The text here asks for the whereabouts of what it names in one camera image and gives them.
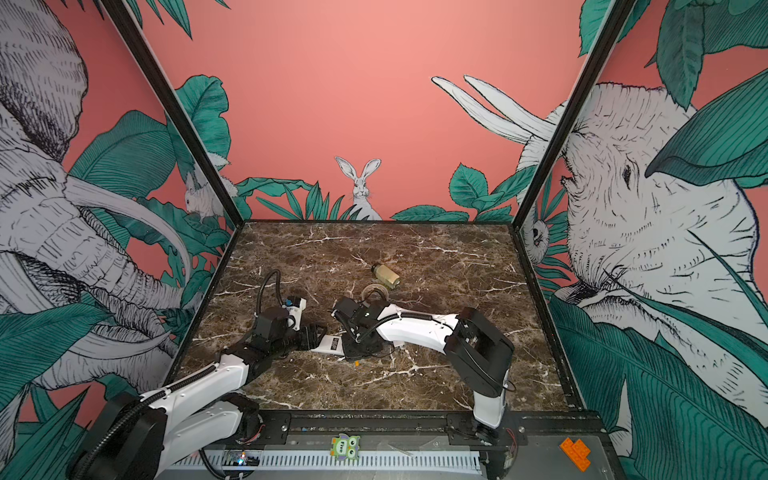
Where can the white tape roll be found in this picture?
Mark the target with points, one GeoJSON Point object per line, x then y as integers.
{"type": "Point", "coordinates": [374, 292]}

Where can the orange plastic blocks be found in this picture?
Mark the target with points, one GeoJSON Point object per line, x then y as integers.
{"type": "Point", "coordinates": [578, 452]}

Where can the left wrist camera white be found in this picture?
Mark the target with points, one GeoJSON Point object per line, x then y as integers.
{"type": "Point", "coordinates": [295, 307]}

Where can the spice jar black lid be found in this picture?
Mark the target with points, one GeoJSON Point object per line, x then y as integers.
{"type": "Point", "coordinates": [385, 275]}

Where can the white slotted cable duct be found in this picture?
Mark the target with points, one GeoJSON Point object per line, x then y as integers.
{"type": "Point", "coordinates": [465, 462]}

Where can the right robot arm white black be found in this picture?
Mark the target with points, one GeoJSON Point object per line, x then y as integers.
{"type": "Point", "coordinates": [476, 349]}

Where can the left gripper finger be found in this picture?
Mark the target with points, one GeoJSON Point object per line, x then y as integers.
{"type": "Point", "coordinates": [314, 332]}
{"type": "Point", "coordinates": [316, 352]}

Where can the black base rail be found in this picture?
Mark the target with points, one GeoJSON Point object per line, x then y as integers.
{"type": "Point", "coordinates": [459, 427]}

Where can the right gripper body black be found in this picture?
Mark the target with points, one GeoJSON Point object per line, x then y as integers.
{"type": "Point", "coordinates": [356, 348]}

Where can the white red remote control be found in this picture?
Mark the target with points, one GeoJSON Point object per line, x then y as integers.
{"type": "Point", "coordinates": [333, 345]}

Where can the small circuit board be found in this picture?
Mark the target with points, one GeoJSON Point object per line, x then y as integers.
{"type": "Point", "coordinates": [241, 459]}

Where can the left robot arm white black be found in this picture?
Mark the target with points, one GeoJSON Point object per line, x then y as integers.
{"type": "Point", "coordinates": [140, 436]}

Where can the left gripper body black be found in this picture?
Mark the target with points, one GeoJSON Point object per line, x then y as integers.
{"type": "Point", "coordinates": [291, 341]}

